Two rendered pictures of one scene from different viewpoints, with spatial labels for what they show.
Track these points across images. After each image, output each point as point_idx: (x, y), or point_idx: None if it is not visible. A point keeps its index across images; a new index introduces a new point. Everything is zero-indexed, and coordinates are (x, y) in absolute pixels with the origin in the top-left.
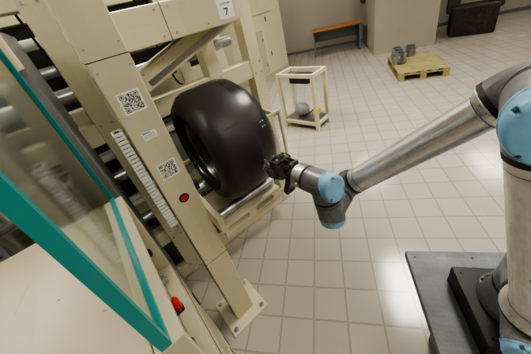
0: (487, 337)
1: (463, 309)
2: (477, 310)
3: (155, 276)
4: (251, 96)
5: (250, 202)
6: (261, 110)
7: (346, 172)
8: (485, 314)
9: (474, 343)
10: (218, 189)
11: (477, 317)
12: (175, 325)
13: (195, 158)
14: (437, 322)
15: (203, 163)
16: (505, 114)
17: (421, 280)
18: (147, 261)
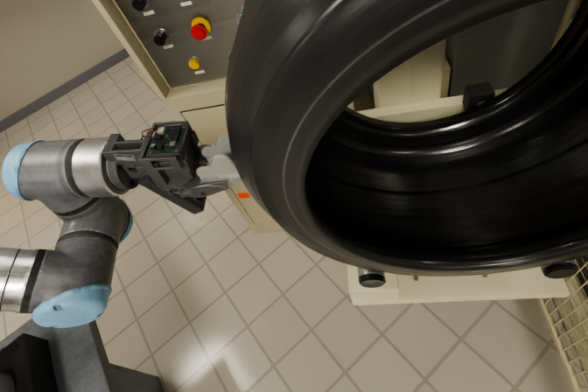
0: (20, 342)
1: (48, 378)
2: (21, 369)
3: None
4: (297, 17)
5: None
6: (255, 95)
7: (38, 262)
8: (14, 370)
9: (51, 349)
10: (385, 123)
11: (24, 359)
12: None
13: (572, 86)
14: (84, 342)
15: (562, 120)
16: None
17: (99, 391)
18: None
